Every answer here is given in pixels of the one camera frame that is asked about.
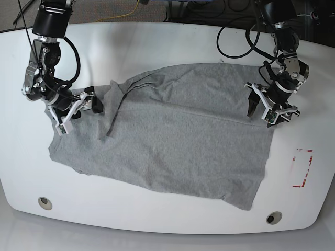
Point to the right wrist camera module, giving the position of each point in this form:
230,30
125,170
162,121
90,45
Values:
64,128

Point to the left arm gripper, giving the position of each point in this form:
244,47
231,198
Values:
270,99

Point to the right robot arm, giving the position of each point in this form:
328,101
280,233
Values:
40,83

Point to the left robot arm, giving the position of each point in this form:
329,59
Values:
286,71

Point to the grey t-shirt with black lettering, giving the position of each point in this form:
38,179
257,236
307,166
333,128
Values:
180,129

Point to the left table cable grommet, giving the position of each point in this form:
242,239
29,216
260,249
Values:
45,203

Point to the table cable grommet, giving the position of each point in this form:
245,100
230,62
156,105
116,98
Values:
45,203
273,218

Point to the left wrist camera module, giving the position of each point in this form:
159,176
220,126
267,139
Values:
270,116

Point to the right table cable grommet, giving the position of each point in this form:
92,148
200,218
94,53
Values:
273,218

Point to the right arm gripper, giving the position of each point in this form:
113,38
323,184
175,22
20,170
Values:
65,109

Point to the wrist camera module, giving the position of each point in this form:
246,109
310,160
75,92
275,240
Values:
270,116
64,128

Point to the red tape rectangle marking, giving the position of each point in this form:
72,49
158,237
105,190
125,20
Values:
301,164

